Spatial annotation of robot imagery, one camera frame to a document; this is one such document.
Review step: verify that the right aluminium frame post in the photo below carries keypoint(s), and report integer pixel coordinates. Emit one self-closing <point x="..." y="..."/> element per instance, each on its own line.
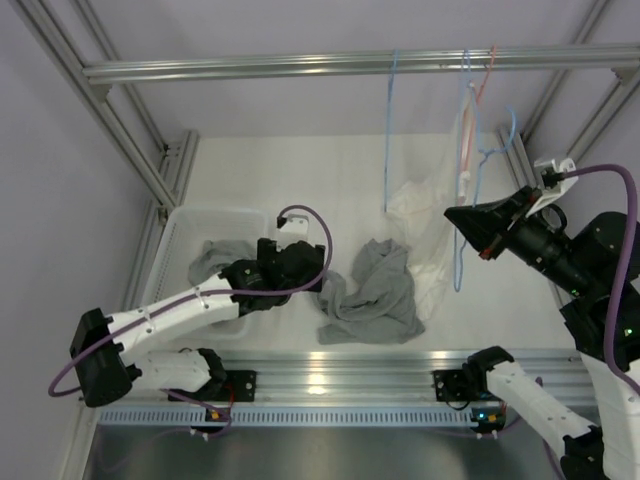
<point x="580" y="112"/>

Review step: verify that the left aluminium frame post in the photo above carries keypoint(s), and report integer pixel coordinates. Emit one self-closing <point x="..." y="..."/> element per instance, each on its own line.
<point x="50" y="32"/>

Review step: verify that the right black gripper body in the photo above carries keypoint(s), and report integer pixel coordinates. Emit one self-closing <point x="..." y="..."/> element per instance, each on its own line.
<point x="544" y="248"/>

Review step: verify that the aluminium hanging rail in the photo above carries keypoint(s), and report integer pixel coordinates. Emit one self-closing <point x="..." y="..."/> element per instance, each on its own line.
<point x="549" y="57"/>

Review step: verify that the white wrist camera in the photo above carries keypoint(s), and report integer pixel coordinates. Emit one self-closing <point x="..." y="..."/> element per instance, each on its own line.
<point x="554" y="182"/>
<point x="291" y="228"/>

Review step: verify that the light blue wire hanger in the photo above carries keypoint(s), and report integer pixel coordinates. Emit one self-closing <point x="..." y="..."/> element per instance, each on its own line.
<point x="388" y="127"/>

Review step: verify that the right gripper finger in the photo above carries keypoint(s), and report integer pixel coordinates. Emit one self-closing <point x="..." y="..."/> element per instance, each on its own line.
<point x="492" y="217"/>
<point x="488" y="243"/>

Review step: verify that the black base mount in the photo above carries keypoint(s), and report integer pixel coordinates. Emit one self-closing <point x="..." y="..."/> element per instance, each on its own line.
<point x="454" y="386"/>
<point x="232" y="385"/>

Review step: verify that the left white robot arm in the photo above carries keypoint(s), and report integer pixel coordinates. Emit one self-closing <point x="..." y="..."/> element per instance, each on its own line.
<point x="115" y="354"/>

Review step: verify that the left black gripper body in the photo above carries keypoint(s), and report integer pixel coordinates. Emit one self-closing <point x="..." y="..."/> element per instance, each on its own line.
<point x="267" y="250"/>

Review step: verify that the grey tank top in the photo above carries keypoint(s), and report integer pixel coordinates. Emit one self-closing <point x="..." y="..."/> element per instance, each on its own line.
<point x="381" y="310"/>
<point x="217" y="255"/>

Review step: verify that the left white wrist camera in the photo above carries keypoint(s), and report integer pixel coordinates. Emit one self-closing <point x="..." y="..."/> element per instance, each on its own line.
<point x="291" y="228"/>

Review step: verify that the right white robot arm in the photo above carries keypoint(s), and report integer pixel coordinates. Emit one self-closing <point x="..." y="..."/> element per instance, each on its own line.
<point x="603" y="323"/>

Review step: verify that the slotted grey cable duct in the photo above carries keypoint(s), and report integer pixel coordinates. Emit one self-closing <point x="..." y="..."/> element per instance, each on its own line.
<point x="250" y="416"/>

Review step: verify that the white plastic basket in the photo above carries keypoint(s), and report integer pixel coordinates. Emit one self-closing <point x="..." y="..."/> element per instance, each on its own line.
<point x="187" y="230"/>

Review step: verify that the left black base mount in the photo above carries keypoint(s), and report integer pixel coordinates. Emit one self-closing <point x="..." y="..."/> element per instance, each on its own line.
<point x="232" y="385"/>

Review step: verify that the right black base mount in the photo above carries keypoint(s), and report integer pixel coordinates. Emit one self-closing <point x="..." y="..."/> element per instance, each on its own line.
<point x="454" y="386"/>

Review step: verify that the pink wire hanger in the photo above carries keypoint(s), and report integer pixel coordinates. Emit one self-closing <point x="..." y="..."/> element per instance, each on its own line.
<point x="470" y="96"/>

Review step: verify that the white tank top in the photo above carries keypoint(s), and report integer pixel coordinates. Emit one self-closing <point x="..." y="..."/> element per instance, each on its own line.
<point x="422" y="187"/>

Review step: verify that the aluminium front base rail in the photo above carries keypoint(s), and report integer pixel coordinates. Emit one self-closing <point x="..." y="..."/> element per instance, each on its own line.
<point x="390" y="378"/>

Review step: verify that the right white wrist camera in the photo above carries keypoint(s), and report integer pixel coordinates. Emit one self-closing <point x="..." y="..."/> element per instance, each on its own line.
<point x="554" y="182"/>

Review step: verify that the aluminium frame post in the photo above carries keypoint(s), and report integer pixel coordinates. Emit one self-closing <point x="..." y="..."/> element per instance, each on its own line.
<point x="50" y="32"/>
<point x="580" y="112"/>

